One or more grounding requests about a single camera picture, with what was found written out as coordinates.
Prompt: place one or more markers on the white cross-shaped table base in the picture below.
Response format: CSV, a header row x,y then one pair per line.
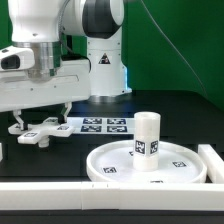
x,y
39,134

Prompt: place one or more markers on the white front fence bar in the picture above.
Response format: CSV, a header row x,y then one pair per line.
x,y
91,195

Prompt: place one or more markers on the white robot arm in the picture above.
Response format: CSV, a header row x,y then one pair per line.
x,y
62,51

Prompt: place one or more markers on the white marker sheet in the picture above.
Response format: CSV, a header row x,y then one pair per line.
x,y
101,125

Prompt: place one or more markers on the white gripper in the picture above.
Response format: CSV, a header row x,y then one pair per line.
x,y
71,83

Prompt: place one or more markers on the white fence bar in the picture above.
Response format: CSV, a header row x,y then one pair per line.
x,y
1,152
215,164
91,195

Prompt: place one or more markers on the white left fence bar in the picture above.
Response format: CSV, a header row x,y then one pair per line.
x,y
1,152

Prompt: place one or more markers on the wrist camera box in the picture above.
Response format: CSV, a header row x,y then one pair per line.
x,y
15,58

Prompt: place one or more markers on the white right fence bar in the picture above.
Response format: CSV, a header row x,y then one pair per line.
x,y
215,164

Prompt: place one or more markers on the white round table top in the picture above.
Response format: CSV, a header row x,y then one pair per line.
x,y
123,161

